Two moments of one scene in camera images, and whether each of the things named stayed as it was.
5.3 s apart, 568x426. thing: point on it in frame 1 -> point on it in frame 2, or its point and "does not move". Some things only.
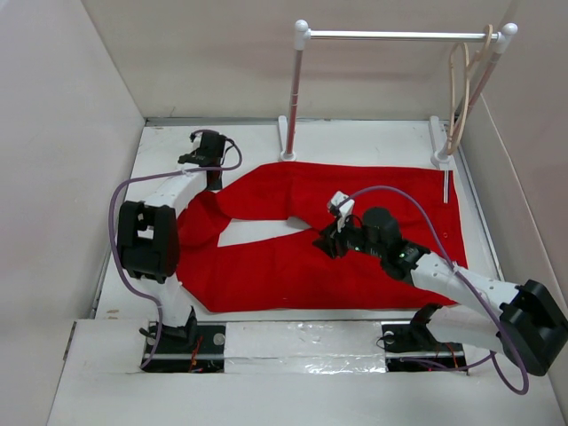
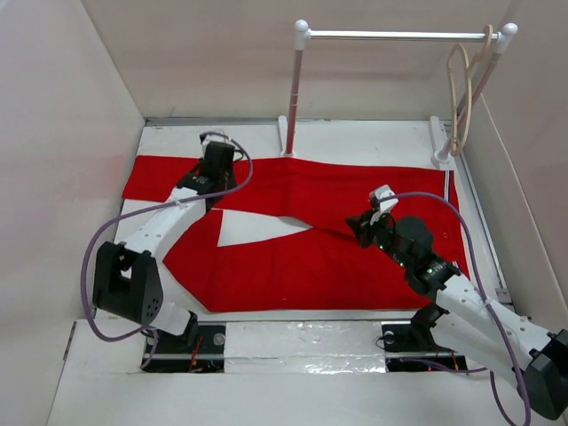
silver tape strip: [304, 348] does not move
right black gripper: [327, 240] -> [362, 228]
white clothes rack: [439, 154] does not move
